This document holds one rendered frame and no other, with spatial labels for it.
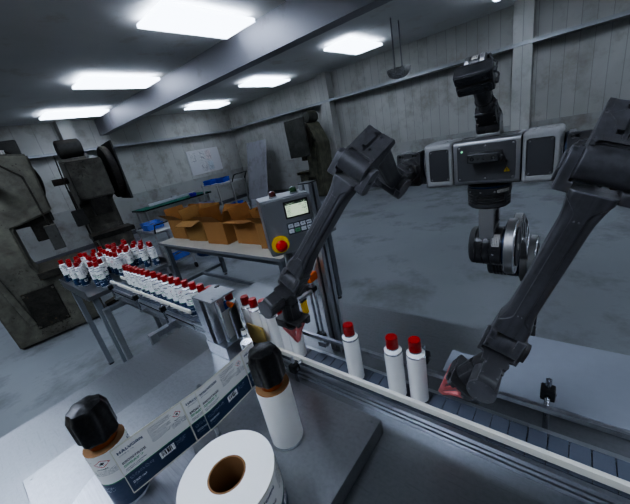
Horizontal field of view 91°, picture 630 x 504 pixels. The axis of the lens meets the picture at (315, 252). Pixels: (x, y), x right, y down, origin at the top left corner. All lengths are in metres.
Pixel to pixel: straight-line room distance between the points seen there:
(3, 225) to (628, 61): 9.15
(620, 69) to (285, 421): 7.65
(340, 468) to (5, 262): 4.30
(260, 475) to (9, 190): 4.26
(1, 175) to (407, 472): 4.50
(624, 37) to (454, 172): 6.82
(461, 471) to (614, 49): 7.48
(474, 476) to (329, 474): 0.34
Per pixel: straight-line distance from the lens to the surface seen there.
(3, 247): 4.70
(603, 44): 7.91
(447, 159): 1.21
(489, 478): 0.97
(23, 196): 4.66
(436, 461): 0.97
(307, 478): 0.92
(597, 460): 1.00
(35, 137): 10.29
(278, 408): 0.86
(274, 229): 1.01
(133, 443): 0.96
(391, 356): 0.91
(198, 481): 0.82
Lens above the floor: 1.63
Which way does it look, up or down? 20 degrees down
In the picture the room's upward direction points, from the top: 12 degrees counter-clockwise
